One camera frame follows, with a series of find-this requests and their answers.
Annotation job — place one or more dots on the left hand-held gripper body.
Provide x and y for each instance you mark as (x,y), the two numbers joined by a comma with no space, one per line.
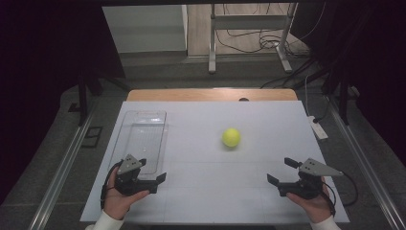
(127,185)

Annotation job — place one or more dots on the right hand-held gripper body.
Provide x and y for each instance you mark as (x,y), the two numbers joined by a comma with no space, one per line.
(303,188)

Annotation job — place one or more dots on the clear plastic container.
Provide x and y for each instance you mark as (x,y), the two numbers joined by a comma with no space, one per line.
(145,137)

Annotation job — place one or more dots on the yellow tennis ball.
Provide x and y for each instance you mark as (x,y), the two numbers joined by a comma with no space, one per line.
(231,137)

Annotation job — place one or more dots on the person's left hand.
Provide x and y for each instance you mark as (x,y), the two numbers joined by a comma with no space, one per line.
(116,204)

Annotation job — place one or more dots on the person's right hand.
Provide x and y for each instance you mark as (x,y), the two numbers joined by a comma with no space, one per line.
(316,209)

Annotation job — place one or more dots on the white power strip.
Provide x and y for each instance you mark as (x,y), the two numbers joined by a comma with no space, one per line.
(318,128)

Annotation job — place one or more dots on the white board sheet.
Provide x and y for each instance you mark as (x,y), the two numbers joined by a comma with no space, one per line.
(207,191)

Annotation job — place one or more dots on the black stand leg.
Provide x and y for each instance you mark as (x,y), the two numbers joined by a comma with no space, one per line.
(83,102)
(344,102)

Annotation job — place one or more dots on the white cabinet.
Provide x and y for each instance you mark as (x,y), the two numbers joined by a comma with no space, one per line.
(143,28)

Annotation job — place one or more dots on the aluminium rail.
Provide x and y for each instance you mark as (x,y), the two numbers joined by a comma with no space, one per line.
(367,172)
(63,172)

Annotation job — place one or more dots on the grey metal desk frame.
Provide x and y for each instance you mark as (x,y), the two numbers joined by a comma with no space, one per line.
(245,22)

